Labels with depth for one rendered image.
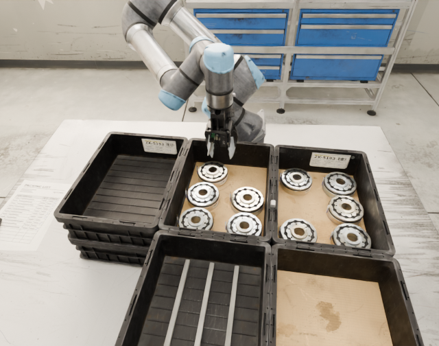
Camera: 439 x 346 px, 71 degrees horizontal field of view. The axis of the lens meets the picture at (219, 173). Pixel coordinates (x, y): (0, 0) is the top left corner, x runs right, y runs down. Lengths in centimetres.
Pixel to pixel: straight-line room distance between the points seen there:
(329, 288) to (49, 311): 78
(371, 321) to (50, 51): 400
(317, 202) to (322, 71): 195
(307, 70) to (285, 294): 225
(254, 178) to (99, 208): 53
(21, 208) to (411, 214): 144
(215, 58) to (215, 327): 64
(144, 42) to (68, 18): 291
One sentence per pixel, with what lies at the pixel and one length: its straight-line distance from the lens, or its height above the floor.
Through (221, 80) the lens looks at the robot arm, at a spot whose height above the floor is 123.
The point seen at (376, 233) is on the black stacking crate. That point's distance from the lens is 96.
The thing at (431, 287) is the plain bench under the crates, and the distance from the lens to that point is 117.
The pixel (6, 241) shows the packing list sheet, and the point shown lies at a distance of 131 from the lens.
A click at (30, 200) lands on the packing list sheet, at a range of 141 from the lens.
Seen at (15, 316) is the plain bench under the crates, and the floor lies 70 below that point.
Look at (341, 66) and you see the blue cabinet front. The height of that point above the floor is 45.
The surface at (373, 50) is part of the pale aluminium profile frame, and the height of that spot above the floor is 60.
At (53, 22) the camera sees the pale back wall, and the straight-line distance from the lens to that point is 407.
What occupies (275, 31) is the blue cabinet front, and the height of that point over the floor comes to 72.
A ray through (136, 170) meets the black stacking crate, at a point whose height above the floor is 83.
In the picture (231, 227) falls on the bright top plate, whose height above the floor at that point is 86.
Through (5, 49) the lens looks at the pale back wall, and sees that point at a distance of 453.
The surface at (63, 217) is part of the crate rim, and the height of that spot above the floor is 93.
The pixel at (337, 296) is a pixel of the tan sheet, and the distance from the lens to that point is 89.
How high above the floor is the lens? 159
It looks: 44 degrees down
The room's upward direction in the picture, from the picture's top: 1 degrees counter-clockwise
